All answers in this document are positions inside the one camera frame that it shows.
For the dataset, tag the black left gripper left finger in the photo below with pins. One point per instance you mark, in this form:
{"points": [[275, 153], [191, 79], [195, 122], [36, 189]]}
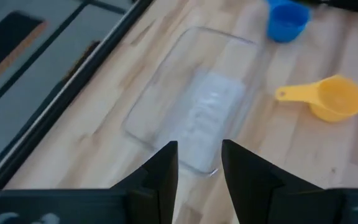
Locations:
{"points": [[160, 180]]}

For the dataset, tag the light blue measuring cup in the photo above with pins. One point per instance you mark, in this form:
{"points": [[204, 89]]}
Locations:
{"points": [[286, 21]]}

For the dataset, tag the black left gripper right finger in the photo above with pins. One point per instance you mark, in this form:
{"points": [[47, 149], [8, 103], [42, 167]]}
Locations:
{"points": [[247, 183]]}

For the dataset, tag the yellow measuring cup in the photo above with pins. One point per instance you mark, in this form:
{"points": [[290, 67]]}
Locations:
{"points": [[337, 99]]}

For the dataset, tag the black hazard-striped floor mat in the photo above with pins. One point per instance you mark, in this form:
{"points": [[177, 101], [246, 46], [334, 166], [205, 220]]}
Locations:
{"points": [[5, 40]]}

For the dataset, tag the clear plastic basket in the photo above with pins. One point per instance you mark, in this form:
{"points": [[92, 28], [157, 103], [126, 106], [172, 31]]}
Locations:
{"points": [[197, 102]]}

